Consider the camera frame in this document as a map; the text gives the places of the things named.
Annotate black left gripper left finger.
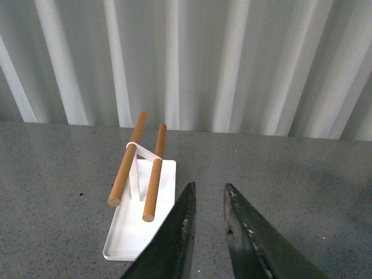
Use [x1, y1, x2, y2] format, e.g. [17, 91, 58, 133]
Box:
[122, 182, 196, 278]

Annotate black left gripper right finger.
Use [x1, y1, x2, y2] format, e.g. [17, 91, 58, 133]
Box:
[224, 183, 328, 278]

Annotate white rack with wooden bars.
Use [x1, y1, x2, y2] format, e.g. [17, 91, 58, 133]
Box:
[103, 112, 176, 261]

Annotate white pleated curtain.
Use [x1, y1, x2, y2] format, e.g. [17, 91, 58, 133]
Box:
[1, 1, 371, 141]

